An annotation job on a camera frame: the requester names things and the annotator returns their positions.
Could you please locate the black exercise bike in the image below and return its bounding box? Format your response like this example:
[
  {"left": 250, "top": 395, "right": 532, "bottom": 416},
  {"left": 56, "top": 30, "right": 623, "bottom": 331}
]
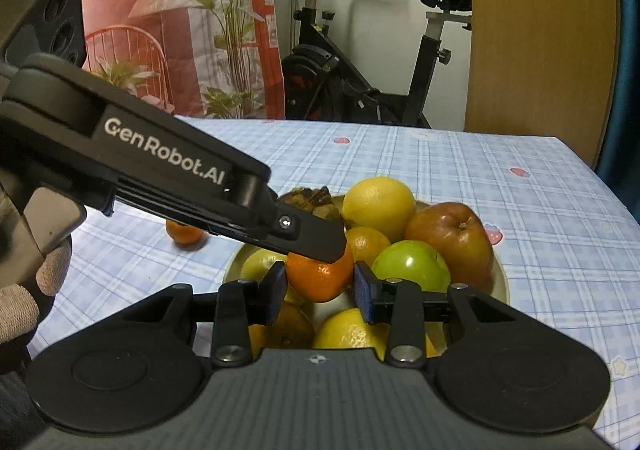
[{"left": 272, "top": 0, "right": 473, "bottom": 128}]

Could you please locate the small orange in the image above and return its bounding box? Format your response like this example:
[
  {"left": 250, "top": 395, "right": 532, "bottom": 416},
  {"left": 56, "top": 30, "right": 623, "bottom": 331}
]
[
  {"left": 285, "top": 245, "right": 355, "bottom": 303},
  {"left": 166, "top": 219, "right": 208, "bottom": 247}
]

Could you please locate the person's left hand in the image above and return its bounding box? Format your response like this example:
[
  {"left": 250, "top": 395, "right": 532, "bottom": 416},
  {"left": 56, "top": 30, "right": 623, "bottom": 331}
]
[{"left": 0, "top": 235, "right": 73, "bottom": 348}]

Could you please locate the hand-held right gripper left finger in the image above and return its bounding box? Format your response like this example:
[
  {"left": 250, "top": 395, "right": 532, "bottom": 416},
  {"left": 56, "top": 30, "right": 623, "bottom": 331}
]
[{"left": 117, "top": 261, "right": 288, "bottom": 367}]

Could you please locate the dark purple mangosteen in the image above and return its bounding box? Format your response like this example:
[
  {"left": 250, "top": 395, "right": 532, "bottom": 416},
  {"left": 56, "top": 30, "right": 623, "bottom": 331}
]
[{"left": 277, "top": 186, "right": 346, "bottom": 231}]

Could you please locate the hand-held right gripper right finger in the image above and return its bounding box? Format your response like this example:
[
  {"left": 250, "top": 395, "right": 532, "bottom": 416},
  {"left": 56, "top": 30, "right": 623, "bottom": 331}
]
[{"left": 353, "top": 261, "right": 518, "bottom": 370}]

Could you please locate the wooden board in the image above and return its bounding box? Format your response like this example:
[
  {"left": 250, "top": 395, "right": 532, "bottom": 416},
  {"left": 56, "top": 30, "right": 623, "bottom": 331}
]
[{"left": 464, "top": 0, "right": 621, "bottom": 168}]

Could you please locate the blue plaid tablecloth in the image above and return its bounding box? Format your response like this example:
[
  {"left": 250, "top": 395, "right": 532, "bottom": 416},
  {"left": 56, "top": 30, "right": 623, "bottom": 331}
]
[{"left": 27, "top": 116, "right": 640, "bottom": 450}]

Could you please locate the red apple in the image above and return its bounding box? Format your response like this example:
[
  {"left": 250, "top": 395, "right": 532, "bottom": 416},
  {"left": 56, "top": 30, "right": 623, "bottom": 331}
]
[{"left": 405, "top": 202, "right": 495, "bottom": 291}]

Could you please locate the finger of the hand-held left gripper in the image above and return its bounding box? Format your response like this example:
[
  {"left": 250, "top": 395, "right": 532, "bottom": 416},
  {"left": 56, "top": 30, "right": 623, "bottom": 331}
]
[{"left": 259, "top": 180, "right": 349, "bottom": 264}]

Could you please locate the green apple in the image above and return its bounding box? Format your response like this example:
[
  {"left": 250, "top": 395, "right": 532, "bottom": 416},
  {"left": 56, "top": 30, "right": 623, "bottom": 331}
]
[{"left": 371, "top": 240, "right": 452, "bottom": 293}]

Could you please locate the cream round plate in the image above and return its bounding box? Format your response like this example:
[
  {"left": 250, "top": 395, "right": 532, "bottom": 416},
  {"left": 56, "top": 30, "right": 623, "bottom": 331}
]
[{"left": 222, "top": 194, "right": 511, "bottom": 311}]

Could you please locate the yellow lemon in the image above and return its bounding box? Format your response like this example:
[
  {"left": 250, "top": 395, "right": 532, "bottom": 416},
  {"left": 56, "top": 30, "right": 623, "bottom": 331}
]
[
  {"left": 241, "top": 249, "right": 306, "bottom": 306},
  {"left": 311, "top": 307, "right": 396, "bottom": 351},
  {"left": 341, "top": 176, "right": 418, "bottom": 243}
]

